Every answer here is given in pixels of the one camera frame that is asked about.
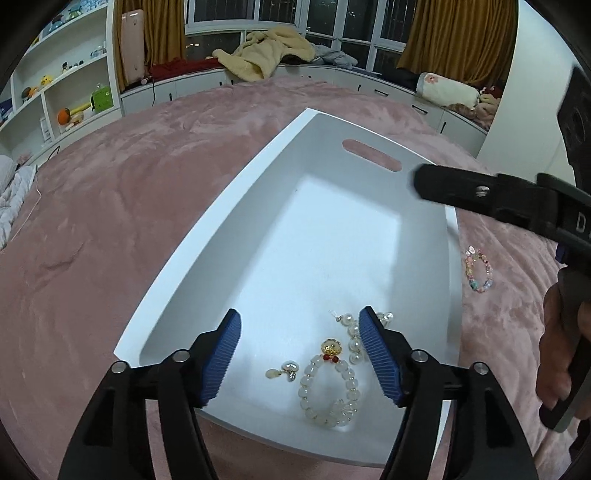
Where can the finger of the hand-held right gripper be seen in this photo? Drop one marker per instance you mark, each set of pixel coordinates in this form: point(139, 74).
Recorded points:
point(452, 187)

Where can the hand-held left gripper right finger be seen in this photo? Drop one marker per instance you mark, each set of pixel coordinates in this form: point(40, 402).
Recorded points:
point(378, 360)

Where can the person's right hand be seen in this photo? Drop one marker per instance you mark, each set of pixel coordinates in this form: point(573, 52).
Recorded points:
point(554, 350)

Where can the pink plush blanket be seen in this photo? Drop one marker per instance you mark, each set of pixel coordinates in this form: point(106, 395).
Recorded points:
point(115, 207)

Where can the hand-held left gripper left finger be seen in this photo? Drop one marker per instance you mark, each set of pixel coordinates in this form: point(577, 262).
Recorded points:
point(224, 355)

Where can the bay window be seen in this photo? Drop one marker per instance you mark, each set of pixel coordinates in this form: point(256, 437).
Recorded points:
point(286, 16)

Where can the white crumpled quilt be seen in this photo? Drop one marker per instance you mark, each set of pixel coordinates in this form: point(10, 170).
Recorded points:
point(11, 194)

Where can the dark clothes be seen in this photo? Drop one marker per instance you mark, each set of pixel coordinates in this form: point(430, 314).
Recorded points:
point(408, 77)

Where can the white window seat cabinets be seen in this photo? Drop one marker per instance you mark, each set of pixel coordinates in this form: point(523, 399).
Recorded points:
point(323, 76)

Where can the mustard curtain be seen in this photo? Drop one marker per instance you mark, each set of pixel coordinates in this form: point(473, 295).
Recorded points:
point(164, 30)
point(457, 32)

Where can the grey clothes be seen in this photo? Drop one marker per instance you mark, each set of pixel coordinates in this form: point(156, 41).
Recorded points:
point(334, 56)

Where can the green toy box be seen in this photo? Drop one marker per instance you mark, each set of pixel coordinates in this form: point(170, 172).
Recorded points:
point(101, 98)

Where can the yellow fleece blanket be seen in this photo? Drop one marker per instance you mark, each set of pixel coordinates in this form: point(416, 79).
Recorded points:
point(263, 53)

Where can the orange ball toy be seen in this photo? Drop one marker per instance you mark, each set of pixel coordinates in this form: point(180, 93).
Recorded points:
point(63, 116)

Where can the brown plush toy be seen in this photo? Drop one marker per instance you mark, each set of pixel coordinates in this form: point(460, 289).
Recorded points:
point(487, 108)

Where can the white plastic storage box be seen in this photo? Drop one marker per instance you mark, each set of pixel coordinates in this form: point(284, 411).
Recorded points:
point(323, 221)

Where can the white bookshelf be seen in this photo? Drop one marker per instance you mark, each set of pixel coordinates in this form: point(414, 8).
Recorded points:
point(32, 60)

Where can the pink suitcase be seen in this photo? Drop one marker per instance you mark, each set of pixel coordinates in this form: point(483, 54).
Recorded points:
point(134, 46)

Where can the white floral bolster pillow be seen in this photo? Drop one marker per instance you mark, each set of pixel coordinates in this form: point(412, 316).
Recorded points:
point(445, 91)

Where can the red cushion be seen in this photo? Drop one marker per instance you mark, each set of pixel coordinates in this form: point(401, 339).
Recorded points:
point(184, 68)

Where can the small pearl stud earrings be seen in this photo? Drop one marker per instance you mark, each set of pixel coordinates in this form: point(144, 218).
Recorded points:
point(291, 368)

